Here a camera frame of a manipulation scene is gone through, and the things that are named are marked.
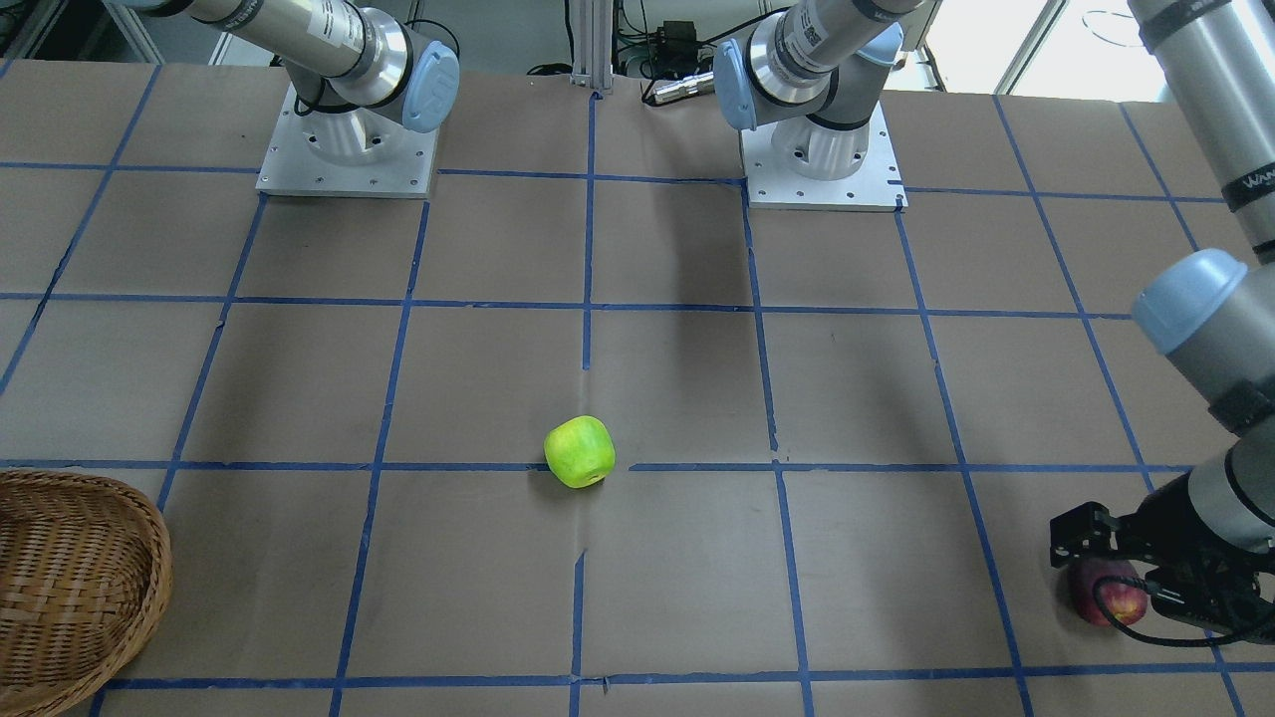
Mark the black power adapter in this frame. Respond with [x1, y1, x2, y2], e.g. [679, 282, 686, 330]
[654, 20, 697, 61]

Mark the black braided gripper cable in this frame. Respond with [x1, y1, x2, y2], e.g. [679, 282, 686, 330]
[1141, 578, 1275, 648]

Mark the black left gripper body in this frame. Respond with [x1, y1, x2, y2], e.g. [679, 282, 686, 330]
[1116, 476, 1272, 638]

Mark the silver cylindrical connector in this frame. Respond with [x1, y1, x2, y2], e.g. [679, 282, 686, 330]
[640, 70, 714, 108]

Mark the aluminium frame post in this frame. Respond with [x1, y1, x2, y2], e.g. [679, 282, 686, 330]
[567, 1, 615, 97]

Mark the green apple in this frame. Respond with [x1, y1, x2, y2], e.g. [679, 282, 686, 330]
[543, 415, 618, 489]

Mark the woven wicker basket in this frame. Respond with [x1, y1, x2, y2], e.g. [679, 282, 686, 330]
[1, 469, 173, 716]

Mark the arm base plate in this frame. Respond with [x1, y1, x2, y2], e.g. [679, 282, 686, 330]
[256, 88, 440, 200]
[738, 102, 909, 212]

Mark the dark red apple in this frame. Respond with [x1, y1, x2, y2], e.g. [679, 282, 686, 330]
[1065, 558, 1150, 626]

